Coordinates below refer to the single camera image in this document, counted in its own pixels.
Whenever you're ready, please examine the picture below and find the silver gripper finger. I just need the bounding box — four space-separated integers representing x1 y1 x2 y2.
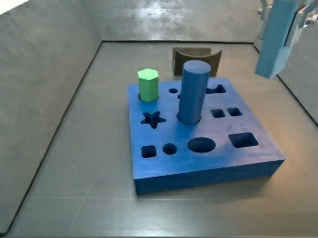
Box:
285 0 318 46
257 0 274 39

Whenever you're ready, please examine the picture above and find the light blue rectangular block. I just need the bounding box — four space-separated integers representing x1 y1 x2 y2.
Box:
254 0 309 79

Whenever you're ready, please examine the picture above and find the blue foam shape board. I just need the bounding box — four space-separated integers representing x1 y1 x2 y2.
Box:
129 78 285 194

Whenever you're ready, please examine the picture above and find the dark brown arch block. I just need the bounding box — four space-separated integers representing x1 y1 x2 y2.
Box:
173 47 222 77

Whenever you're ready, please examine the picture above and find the dark blue cylinder peg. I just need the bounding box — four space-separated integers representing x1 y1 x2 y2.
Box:
178 59 212 125

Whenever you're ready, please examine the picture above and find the green hexagonal peg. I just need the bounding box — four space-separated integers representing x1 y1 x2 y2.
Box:
138 69 159 102

